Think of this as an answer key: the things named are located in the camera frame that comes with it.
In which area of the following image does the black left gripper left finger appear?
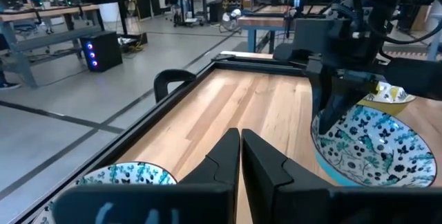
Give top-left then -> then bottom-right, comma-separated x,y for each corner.
51,128 -> 242,224

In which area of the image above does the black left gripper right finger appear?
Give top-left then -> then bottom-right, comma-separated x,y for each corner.
241,128 -> 442,224

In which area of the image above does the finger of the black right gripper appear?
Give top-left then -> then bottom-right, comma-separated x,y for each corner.
320,78 -> 367,135
309,75 -> 338,134

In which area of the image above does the teal floral mini bowl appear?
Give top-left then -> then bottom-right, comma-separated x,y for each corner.
32,161 -> 179,224
310,104 -> 438,187

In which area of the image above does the yellow leaf-print mini bowl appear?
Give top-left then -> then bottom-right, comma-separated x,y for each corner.
357,81 -> 417,116

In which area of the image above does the blue-grey leg table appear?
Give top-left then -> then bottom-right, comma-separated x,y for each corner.
237,15 -> 298,55

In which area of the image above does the silver floor fan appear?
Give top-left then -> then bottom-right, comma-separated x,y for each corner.
220,8 -> 242,33

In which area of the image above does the computer tower with LEDs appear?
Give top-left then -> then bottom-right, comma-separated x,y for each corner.
80,30 -> 124,73

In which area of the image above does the black standing desk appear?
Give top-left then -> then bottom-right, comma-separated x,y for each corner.
88,0 -> 148,47

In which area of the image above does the grey wooden-top workbench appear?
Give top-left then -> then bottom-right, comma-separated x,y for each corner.
0,4 -> 104,89

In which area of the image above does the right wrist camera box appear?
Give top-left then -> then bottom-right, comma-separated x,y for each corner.
293,18 -> 349,57

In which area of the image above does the black aluminium table frame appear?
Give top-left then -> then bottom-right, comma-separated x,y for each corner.
10,53 -> 311,224

